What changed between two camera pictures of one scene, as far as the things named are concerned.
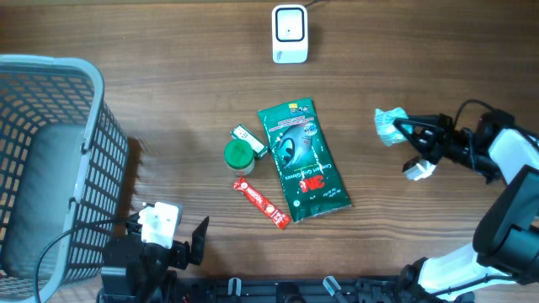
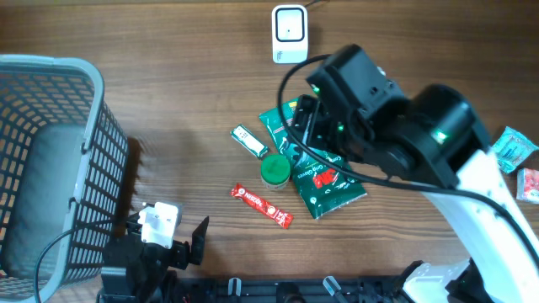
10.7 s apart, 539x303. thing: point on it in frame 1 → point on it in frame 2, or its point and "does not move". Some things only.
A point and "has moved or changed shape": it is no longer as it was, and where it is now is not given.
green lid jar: (239, 157) → (274, 171)
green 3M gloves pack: (309, 179) has moved or changed shape
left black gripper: (181, 256) does not move
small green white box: (241, 132) does not move
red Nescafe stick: (281, 220) has moved or changed shape
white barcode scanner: (290, 34) does not move
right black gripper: (431, 141) → (319, 135)
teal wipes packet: (389, 132) has moved or changed shape
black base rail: (289, 289) does not move
